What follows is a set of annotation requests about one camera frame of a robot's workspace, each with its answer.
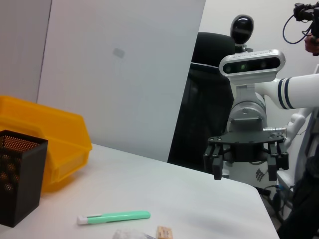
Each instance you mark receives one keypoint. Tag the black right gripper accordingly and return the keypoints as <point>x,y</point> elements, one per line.
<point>246,147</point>

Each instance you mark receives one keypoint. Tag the white paper ball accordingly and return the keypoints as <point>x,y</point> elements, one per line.
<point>127,235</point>

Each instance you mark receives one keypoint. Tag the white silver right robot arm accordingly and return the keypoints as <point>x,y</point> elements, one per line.
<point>299,89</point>

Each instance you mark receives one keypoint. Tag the beige eraser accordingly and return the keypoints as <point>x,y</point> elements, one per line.
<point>164,233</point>

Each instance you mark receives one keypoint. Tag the mint green pen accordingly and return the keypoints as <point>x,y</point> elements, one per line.
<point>119,216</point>

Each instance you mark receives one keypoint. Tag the black mesh pen holder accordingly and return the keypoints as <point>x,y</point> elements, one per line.
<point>22,194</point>

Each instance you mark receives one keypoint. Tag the black office chair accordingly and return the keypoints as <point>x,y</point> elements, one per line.
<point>199,112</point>

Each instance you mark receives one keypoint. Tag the black glossy robot head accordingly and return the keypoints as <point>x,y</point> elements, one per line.
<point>241,27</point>

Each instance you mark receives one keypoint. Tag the white partition board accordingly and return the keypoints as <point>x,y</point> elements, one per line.
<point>112,87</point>

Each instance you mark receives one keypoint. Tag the yellow plastic storage bin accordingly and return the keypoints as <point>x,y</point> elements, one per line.
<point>62,129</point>

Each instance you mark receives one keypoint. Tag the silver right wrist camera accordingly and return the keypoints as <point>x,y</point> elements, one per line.
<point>251,66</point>

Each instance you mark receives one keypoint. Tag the black video camera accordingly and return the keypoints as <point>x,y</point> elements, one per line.
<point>302,12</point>

